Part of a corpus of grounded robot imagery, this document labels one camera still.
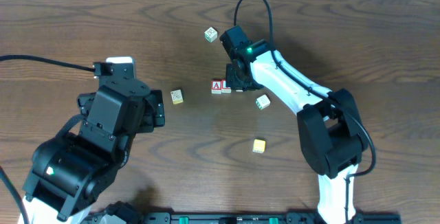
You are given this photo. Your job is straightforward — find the red letter I block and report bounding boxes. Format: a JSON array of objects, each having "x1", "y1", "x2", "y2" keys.
[{"x1": 221, "y1": 80, "x2": 232, "y2": 93}]

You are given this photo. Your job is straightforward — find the red letter A block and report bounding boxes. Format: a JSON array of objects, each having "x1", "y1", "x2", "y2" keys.
[{"x1": 211, "y1": 80, "x2": 222, "y2": 94}]

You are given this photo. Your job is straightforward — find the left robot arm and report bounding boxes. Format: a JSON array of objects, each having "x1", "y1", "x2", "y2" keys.
[{"x1": 19, "y1": 58, "x2": 165, "y2": 223}]

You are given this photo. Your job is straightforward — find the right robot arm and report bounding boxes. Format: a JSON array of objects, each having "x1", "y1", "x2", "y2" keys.
[{"x1": 220, "y1": 25, "x2": 373, "y2": 223}]

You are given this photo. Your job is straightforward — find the yellow-edged butterfly block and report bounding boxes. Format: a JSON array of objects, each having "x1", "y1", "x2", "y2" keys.
[{"x1": 170, "y1": 89, "x2": 184, "y2": 104}]

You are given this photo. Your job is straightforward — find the green-edged wooden block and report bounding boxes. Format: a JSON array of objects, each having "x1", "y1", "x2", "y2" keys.
[
  {"x1": 256, "y1": 94, "x2": 271, "y2": 110},
  {"x1": 204, "y1": 27, "x2": 218, "y2": 43}
]

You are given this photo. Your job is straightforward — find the far green-edged wooden block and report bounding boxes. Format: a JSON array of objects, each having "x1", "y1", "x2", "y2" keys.
[{"x1": 204, "y1": 27, "x2": 218, "y2": 43}]

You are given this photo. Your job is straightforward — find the yellow wooden block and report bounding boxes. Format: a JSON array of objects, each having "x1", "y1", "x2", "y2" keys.
[{"x1": 252, "y1": 139, "x2": 266, "y2": 153}]

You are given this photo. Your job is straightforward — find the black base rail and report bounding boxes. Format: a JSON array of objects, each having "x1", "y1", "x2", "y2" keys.
[{"x1": 80, "y1": 211, "x2": 402, "y2": 224}]

